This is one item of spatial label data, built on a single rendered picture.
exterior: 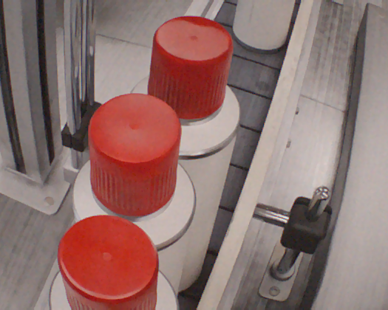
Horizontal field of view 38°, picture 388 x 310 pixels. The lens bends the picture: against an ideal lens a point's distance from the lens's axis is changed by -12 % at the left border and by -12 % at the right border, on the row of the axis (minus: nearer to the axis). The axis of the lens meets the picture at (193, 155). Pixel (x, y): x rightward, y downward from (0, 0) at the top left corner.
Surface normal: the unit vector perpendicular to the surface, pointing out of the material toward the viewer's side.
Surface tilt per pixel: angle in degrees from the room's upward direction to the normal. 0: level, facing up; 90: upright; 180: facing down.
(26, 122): 90
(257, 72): 0
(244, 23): 90
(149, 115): 2
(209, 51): 2
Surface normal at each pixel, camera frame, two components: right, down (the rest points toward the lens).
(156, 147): 0.07, -0.62
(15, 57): -0.32, 0.74
